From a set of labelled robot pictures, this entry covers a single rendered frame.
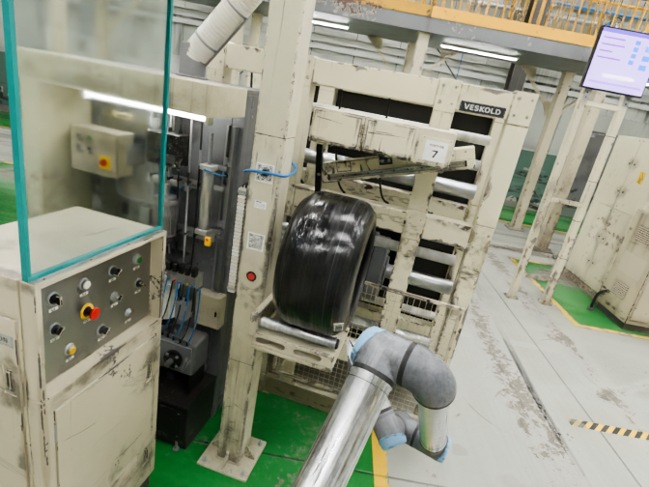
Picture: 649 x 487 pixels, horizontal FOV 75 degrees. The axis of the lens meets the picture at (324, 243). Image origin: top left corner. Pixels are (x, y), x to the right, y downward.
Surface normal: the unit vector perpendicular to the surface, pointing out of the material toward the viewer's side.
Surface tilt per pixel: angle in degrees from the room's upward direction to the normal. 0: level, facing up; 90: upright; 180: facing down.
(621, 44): 90
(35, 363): 90
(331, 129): 90
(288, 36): 90
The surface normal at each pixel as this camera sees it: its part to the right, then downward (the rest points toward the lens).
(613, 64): -0.06, 0.33
